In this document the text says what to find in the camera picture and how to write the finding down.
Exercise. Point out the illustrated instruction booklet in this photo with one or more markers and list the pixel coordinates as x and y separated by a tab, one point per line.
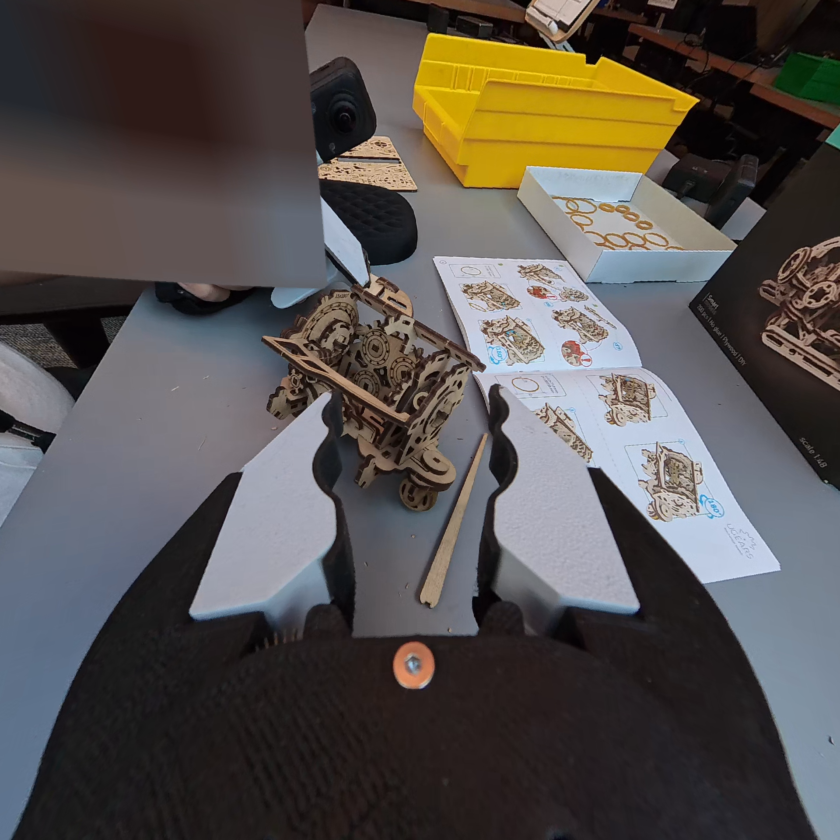
590	367

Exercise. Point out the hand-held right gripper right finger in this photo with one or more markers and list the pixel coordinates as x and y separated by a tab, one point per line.
564	525

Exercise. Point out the laser-cut plywood sheet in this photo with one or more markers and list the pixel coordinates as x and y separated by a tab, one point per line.
380	174

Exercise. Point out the wooden mechanical model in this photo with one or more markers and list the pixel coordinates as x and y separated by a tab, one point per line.
380	387

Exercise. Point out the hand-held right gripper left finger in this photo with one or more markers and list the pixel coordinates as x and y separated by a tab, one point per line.
269	538

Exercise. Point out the white cardboard box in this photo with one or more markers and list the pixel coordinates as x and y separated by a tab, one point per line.
656	266

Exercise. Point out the person's leg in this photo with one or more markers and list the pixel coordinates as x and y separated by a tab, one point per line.
29	387

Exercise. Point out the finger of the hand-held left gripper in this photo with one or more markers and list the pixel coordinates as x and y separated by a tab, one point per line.
341	236

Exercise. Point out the thin wooden stick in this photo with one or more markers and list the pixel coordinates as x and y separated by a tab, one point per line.
456	518

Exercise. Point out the group of rubber bands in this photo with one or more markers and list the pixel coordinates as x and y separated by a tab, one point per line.
623	237

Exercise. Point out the green plastic bin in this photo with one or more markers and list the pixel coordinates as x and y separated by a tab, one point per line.
810	75

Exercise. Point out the black box device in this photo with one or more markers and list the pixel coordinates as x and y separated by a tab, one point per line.
735	190

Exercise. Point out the black quilted wrist rest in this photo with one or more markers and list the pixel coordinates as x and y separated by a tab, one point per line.
374	223

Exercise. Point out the yellow plastic bin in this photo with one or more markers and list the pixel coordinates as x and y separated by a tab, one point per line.
558	151

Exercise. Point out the dark model kit box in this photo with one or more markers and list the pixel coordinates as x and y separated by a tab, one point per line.
774	354

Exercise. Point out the black power adapter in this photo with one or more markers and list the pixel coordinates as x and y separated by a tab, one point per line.
695	177

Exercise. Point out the person's left hand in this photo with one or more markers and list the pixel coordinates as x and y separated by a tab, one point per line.
213	289

